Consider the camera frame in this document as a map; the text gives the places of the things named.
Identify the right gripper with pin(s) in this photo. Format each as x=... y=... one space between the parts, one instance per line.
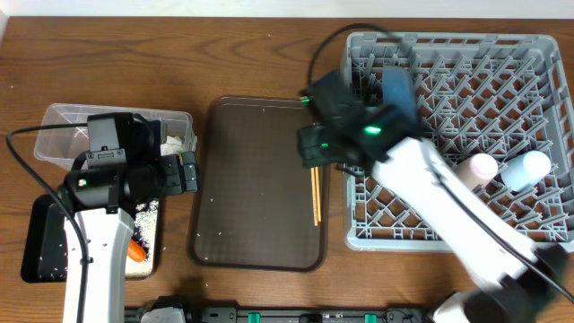
x=310 y=157

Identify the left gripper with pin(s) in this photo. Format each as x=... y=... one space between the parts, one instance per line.
x=179 y=183

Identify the white tissue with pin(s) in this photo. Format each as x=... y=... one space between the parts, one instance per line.
x=173 y=145

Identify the white rice pile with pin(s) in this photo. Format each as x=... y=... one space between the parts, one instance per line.
x=53 y=250

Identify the orange carrot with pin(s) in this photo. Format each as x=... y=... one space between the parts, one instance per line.
x=136 y=252

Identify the blue plate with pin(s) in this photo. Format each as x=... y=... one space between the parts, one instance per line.
x=397 y=89

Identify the pink cup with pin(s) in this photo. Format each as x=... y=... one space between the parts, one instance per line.
x=477 y=171

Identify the light blue cup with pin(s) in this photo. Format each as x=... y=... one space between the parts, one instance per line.
x=526 y=170

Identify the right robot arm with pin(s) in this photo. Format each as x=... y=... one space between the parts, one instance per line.
x=515 y=279

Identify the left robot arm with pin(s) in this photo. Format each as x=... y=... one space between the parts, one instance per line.
x=100 y=203

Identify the black waste tray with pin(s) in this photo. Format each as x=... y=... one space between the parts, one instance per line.
x=31 y=252

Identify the grey dishwasher rack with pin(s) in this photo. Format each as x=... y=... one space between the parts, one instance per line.
x=499 y=94

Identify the dark brown serving tray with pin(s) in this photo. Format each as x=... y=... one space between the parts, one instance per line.
x=254 y=206

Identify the clear plastic bin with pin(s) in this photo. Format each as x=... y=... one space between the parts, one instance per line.
x=61 y=146

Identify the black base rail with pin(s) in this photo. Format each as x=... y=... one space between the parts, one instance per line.
x=232 y=315

